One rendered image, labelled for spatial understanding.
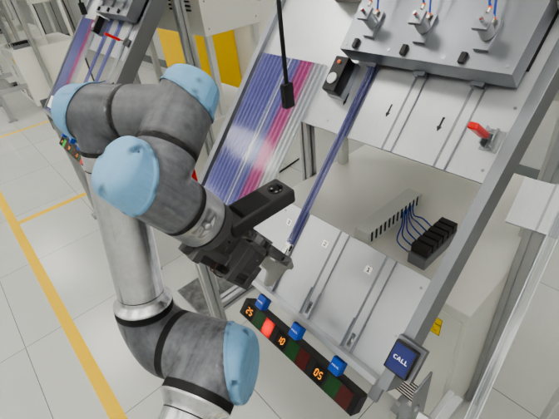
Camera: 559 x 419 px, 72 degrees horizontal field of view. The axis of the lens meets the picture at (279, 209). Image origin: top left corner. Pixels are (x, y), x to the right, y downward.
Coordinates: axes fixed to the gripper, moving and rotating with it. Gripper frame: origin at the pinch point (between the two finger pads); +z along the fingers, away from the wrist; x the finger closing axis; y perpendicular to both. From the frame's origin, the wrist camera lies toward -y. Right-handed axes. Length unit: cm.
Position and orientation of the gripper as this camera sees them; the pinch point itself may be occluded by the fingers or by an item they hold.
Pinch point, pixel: (285, 258)
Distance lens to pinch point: 67.5
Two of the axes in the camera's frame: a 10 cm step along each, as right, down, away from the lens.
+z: 4.9, 4.2, 7.6
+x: 6.6, 3.9, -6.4
